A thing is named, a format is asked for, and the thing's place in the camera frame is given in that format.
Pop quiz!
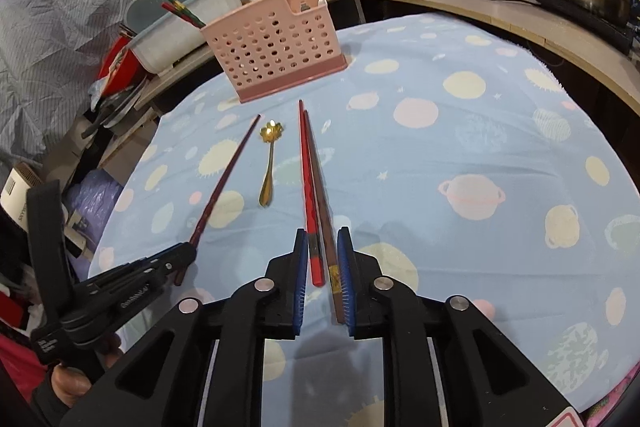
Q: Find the grey tarp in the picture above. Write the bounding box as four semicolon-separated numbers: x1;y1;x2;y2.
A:
0;0;146;178

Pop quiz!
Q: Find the red bowl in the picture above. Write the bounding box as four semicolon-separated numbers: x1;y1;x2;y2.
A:
97;37;141;95

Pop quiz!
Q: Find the black induction cooker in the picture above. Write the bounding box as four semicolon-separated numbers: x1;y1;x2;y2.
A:
530;0;636;55

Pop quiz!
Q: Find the person's left forearm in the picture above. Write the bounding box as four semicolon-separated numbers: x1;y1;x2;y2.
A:
27;372;76;427

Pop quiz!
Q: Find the pink pineapple print cloth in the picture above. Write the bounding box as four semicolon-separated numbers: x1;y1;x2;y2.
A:
585;367;640;427

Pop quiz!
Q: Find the blue plastic bag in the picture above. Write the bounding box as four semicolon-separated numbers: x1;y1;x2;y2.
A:
65;169;126;258

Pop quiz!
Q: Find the brown chopstick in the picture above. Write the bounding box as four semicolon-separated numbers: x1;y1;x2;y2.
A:
303;109;348;325

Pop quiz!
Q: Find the bright red chopstick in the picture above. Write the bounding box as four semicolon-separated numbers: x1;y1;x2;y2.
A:
298;99;326;287

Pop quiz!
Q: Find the gold flower spoon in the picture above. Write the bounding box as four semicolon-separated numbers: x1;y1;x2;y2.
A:
257;119;282;208

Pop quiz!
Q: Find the red chopstick with black bands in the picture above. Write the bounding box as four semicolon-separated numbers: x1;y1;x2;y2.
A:
161;2;198;29

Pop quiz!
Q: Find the wooden counter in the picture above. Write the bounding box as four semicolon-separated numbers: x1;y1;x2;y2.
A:
320;0;640;118

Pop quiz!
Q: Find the person's left hand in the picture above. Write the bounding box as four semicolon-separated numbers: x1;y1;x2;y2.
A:
47;332;123;410

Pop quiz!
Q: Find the stack of dark pans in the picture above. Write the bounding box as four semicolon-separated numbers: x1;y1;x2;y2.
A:
80;77;151;140

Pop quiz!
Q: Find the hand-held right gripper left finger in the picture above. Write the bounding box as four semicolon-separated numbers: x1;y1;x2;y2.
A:
57;228;309;427

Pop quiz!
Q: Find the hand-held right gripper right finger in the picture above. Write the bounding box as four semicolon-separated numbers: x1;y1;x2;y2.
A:
336;227;586;427

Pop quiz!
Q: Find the white barcode box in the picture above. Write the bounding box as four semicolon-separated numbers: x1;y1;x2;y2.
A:
0;162;46;228

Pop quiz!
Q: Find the pink perforated utensil holder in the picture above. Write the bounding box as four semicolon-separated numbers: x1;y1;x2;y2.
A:
200;0;349;104

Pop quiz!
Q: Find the grey dish drainer box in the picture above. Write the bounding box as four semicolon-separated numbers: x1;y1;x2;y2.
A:
125;0;243;75

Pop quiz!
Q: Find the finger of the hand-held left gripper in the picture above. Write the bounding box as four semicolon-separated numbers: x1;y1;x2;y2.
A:
75;241;198;295
145;254;198;294

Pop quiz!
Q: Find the dark red chopstick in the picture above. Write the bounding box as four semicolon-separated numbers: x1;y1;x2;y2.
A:
172;114;262;286

